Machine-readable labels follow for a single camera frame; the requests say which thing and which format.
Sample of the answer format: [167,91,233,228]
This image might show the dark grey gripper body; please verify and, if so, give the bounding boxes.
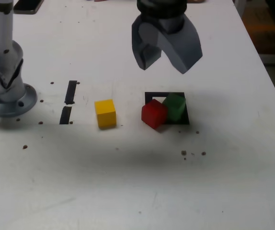
[159,18,185,35]

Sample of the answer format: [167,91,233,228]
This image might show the red cube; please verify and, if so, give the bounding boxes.
[141,99,169,130]

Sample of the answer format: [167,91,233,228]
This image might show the black tape strip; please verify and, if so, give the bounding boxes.
[59,80,78,125]

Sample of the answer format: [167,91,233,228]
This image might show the green cube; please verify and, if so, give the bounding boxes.
[161,93,186,123]

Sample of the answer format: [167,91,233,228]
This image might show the black flat phone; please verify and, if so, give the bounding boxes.
[13,0,45,14]

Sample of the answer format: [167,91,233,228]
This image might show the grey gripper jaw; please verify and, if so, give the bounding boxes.
[157,18,203,74]
[131,14,163,70]

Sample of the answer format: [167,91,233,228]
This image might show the black tape square outline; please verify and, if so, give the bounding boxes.
[144,92,190,126]

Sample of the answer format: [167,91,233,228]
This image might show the yellow cube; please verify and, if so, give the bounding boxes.
[94,99,117,130]

